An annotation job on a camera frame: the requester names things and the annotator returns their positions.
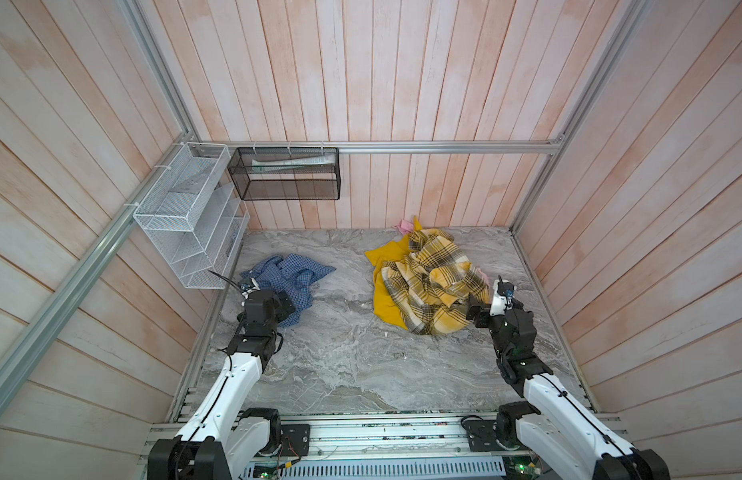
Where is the blue checked shirt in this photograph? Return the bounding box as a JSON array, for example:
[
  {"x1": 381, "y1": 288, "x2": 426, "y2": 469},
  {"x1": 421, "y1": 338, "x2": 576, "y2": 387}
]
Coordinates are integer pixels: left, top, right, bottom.
[{"x1": 240, "y1": 254, "x2": 335, "y2": 327}]

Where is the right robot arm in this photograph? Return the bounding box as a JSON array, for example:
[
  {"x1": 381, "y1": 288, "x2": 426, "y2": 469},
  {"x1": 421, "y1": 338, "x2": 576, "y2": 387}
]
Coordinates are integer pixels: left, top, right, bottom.
[{"x1": 463, "y1": 296, "x2": 671, "y2": 479}]

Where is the yellow plaid cloth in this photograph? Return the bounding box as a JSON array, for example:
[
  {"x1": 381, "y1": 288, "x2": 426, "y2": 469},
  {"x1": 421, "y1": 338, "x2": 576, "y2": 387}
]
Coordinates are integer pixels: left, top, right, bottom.
[{"x1": 366, "y1": 228, "x2": 492, "y2": 336}]

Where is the aluminium wall frame rail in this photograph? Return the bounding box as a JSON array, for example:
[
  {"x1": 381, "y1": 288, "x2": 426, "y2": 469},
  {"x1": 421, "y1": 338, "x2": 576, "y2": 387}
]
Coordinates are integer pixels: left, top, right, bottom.
[{"x1": 0, "y1": 1, "x2": 627, "y2": 413}]

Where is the black wire mesh basket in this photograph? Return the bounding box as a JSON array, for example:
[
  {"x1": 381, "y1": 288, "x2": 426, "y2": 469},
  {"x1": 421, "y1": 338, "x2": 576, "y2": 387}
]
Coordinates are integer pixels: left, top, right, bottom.
[{"x1": 227, "y1": 146, "x2": 341, "y2": 202}]

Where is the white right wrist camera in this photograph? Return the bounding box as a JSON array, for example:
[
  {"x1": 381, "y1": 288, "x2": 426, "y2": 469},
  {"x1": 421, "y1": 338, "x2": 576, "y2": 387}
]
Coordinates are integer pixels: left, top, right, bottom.
[{"x1": 489, "y1": 276, "x2": 515, "y2": 316}]

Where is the paper sheet in basket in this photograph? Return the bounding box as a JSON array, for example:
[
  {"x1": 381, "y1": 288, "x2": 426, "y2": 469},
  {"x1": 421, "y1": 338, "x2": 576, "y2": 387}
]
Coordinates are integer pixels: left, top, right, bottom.
[{"x1": 250, "y1": 155, "x2": 337, "y2": 174}]

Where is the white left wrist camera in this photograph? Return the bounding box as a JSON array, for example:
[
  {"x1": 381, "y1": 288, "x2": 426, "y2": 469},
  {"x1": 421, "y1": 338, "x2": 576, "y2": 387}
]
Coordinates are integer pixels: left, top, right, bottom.
[{"x1": 239, "y1": 278, "x2": 259, "y2": 299}]

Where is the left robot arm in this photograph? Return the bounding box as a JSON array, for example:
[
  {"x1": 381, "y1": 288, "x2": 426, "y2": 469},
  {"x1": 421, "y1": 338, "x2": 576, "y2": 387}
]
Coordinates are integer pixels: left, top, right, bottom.
[{"x1": 146, "y1": 290, "x2": 295, "y2": 479}]

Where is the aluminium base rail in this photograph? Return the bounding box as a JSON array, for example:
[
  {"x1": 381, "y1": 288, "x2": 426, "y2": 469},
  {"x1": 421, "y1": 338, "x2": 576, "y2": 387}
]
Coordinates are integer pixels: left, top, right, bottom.
[{"x1": 136, "y1": 410, "x2": 624, "y2": 480}]

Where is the white wire mesh shelf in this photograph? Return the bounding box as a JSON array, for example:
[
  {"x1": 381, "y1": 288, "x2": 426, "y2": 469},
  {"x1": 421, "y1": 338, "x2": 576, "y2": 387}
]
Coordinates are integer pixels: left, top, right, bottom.
[{"x1": 134, "y1": 142, "x2": 250, "y2": 290}]

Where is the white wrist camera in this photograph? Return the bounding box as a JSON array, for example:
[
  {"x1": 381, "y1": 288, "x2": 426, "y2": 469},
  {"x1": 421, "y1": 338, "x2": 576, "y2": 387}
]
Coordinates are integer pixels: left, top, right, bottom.
[
  {"x1": 239, "y1": 278, "x2": 259, "y2": 299},
  {"x1": 489, "y1": 276, "x2": 515, "y2": 316}
]

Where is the pink cloth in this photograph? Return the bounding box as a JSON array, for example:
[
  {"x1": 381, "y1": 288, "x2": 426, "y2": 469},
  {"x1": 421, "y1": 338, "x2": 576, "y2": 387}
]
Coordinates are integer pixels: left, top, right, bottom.
[{"x1": 396, "y1": 219, "x2": 415, "y2": 235}]

